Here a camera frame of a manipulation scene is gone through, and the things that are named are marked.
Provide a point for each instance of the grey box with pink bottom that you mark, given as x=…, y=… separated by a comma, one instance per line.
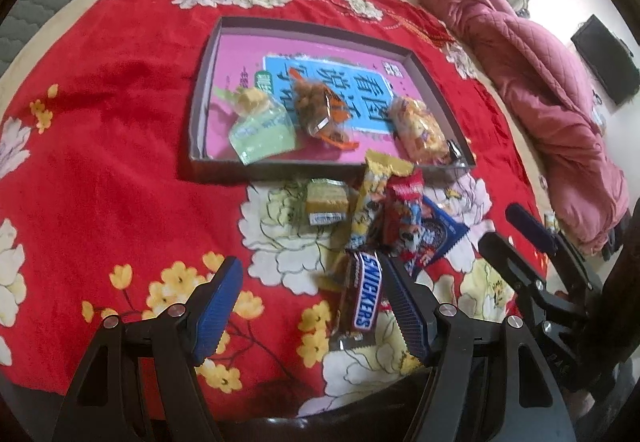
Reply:
x=235, y=56

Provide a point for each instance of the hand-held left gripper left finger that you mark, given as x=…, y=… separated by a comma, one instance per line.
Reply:
x=217, y=312

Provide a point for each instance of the clear bread packet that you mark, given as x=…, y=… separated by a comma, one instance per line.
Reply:
x=417, y=131

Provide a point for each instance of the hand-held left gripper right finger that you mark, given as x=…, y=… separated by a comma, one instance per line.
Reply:
x=407, y=317

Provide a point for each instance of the yellow cartoon snack packet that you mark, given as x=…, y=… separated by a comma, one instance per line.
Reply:
x=370, y=207

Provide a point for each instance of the orange clear snack packet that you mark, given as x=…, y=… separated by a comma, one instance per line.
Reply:
x=317, y=114

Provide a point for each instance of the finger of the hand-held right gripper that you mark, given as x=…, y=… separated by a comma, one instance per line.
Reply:
x=530, y=227
x=510, y=262

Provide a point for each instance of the brown chocolate bar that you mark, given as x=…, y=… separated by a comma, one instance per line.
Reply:
x=365, y=297

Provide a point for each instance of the red floral blanket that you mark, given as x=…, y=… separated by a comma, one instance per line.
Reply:
x=125, y=121

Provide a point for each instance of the red cartoon snack packet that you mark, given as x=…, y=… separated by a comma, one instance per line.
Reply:
x=400, y=202

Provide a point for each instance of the blue cookie packet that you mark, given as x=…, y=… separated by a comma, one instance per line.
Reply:
x=442, y=232

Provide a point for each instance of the dark wooden post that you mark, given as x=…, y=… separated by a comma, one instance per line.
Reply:
x=625, y=322

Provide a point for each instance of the pink quilt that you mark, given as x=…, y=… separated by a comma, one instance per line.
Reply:
x=525, y=71

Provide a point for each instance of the yellow cake packet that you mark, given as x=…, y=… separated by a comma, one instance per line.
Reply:
x=325, y=204

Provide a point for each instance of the black television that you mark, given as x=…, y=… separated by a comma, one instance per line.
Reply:
x=607, y=61

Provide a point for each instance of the light green cake packet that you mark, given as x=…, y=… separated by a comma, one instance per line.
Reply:
x=260, y=136

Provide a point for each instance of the small green yellow packet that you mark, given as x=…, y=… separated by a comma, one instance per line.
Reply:
x=550, y=222

